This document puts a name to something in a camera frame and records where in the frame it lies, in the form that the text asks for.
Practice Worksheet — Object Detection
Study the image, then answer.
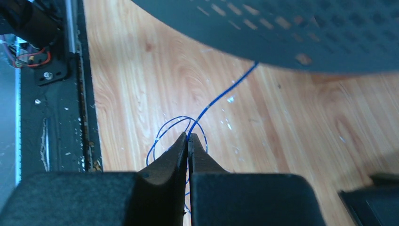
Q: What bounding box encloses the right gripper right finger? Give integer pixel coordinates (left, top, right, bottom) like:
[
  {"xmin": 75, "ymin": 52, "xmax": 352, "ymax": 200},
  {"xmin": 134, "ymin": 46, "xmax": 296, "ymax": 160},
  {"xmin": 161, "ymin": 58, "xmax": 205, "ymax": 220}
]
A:
[{"xmin": 188, "ymin": 134, "xmax": 325, "ymax": 226}]

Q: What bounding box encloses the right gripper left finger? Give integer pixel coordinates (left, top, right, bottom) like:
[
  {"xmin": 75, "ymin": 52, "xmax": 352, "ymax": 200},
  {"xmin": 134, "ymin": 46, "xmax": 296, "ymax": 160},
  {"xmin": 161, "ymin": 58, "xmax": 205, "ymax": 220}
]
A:
[{"xmin": 0, "ymin": 133, "xmax": 188, "ymax": 226}]

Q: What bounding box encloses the thin blue wire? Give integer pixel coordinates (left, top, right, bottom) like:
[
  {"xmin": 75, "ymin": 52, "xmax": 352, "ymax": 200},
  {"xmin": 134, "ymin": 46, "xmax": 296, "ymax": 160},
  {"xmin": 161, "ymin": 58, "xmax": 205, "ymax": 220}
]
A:
[{"xmin": 145, "ymin": 61, "xmax": 260, "ymax": 216}]

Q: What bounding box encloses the grey filament spool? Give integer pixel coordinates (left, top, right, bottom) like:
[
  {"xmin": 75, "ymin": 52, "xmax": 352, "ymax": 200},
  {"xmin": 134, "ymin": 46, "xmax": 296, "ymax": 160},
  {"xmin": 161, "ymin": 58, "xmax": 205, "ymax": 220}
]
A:
[{"xmin": 136, "ymin": 0, "xmax": 399, "ymax": 73}]

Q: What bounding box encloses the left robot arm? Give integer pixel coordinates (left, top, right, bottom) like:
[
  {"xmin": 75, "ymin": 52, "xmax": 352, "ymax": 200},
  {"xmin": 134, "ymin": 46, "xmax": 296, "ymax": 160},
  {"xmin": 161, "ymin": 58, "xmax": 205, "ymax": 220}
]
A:
[{"xmin": 0, "ymin": 0, "xmax": 66, "ymax": 51}]

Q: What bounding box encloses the black plastic bin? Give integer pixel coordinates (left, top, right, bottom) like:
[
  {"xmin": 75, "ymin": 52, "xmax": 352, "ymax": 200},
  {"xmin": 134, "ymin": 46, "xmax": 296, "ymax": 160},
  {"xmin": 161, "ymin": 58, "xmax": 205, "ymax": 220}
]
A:
[{"xmin": 338, "ymin": 172, "xmax": 399, "ymax": 226}]

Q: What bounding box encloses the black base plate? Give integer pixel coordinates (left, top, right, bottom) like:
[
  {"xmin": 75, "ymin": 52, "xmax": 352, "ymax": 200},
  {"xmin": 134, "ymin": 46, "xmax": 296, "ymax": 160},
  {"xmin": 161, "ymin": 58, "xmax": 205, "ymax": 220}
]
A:
[{"xmin": 15, "ymin": 0, "xmax": 103, "ymax": 183}]

